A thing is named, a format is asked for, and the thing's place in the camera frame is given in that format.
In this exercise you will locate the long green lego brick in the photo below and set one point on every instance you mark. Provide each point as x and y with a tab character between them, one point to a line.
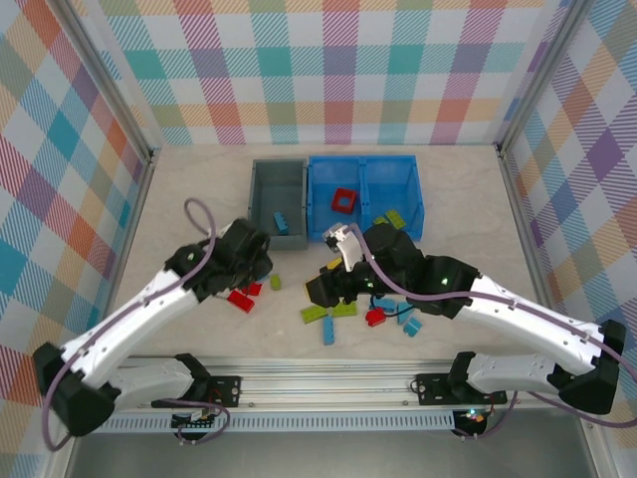
313	314
343	310
394	219

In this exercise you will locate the small green lego brick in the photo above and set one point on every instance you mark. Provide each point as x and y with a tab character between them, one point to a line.
276	282
380	220

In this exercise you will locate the long blue lego brick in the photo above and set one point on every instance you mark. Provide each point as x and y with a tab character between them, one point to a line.
329	331

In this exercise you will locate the rounded red lego brick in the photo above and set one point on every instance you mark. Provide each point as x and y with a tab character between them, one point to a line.
375	318

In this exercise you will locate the hollow red lego piece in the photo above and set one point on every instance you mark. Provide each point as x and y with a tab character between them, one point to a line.
345	191

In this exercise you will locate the light cyan lego brick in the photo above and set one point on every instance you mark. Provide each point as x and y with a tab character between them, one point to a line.
412	328

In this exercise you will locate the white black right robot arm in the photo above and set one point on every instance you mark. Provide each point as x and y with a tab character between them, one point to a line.
537	318

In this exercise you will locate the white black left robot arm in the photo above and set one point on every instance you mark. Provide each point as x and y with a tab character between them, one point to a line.
129	318

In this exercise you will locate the long red lego brick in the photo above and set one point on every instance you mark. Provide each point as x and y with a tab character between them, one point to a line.
241	300

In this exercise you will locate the blue plastic bin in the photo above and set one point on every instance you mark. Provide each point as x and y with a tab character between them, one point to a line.
323	174
393	184

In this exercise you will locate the grey plastic bin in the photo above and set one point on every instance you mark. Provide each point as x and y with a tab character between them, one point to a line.
278	194

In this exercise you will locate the small circuit board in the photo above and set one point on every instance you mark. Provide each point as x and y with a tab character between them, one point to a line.
194	420
470	415

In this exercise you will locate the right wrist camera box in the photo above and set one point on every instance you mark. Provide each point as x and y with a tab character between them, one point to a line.
351	251

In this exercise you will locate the aluminium side rail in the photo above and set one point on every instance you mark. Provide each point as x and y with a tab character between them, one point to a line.
134	224

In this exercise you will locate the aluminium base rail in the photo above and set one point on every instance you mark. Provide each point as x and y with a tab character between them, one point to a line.
323	383

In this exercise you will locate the aluminium corner post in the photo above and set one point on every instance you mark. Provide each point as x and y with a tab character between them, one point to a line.
538	74
109	74

